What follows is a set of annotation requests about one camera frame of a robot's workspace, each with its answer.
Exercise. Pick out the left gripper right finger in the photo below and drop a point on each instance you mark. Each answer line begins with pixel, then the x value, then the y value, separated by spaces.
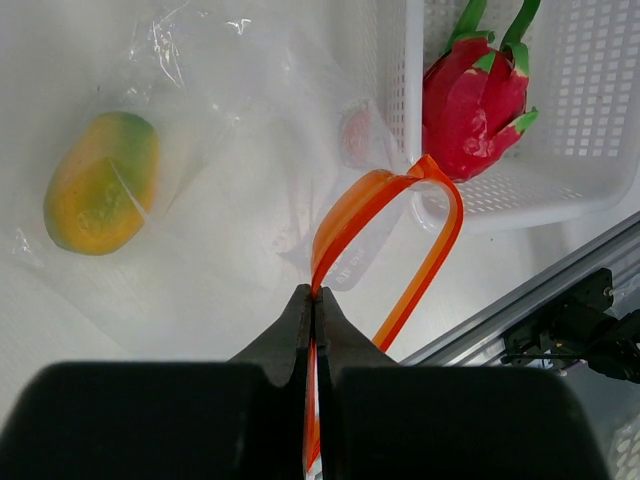
pixel 382 420

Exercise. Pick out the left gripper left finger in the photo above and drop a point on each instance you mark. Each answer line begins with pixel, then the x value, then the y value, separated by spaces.
pixel 239 419

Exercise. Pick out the clear zip bag orange zipper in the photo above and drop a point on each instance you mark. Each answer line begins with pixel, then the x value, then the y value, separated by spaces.
pixel 275 171

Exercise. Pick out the yellow green mango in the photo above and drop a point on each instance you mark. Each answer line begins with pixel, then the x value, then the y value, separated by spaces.
pixel 104 184

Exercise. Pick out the pink dragon fruit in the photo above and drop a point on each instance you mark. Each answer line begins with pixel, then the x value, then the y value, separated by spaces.
pixel 474 96

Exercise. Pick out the aluminium mounting rail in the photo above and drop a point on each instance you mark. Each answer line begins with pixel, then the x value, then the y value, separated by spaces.
pixel 479 340

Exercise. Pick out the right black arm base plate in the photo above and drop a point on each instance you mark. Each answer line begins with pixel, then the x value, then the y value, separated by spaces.
pixel 575 327

